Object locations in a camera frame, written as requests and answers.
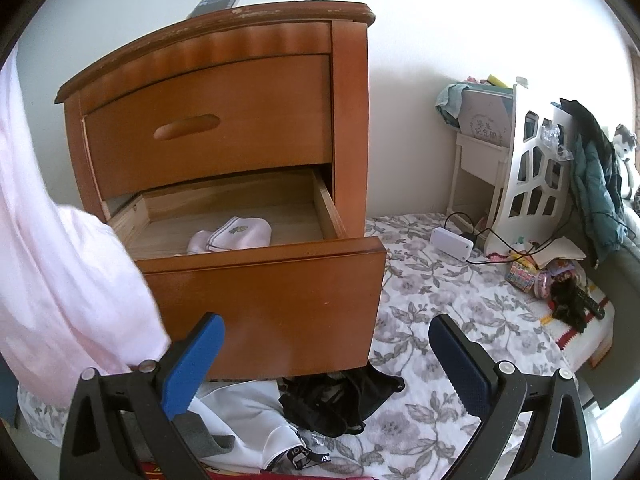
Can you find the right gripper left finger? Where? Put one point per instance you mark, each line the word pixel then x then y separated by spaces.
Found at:
pixel 97 444

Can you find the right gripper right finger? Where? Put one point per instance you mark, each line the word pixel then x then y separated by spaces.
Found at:
pixel 555 444

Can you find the grey green garment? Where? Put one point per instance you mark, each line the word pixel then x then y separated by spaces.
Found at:
pixel 201 442

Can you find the pink garment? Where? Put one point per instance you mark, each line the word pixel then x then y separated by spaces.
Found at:
pixel 71 296

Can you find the white garment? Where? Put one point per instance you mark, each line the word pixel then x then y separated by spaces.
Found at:
pixel 247 417

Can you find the black lace garment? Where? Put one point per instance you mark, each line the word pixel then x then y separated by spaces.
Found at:
pixel 333 404

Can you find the wooden drawer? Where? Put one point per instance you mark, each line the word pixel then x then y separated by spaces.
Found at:
pixel 268 113
pixel 304 304

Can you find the colourful toy pile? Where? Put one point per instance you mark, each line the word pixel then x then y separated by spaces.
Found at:
pixel 525 276

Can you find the grey black underwear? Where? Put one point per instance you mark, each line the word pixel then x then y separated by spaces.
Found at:
pixel 296 450

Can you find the white power adapter box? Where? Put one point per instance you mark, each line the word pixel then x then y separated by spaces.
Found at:
pixel 452 244

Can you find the pink pineapple sock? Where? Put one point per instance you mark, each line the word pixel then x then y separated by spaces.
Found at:
pixel 236 234

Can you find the teal jacket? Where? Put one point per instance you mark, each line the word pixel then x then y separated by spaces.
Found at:
pixel 596 186

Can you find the wooden nightstand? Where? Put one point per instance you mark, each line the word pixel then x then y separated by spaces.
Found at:
pixel 336 29

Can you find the small white bedside shelf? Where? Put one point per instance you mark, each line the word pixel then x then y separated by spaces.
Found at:
pixel 482 118

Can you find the black remote control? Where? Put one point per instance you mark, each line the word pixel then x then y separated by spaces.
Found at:
pixel 209 6

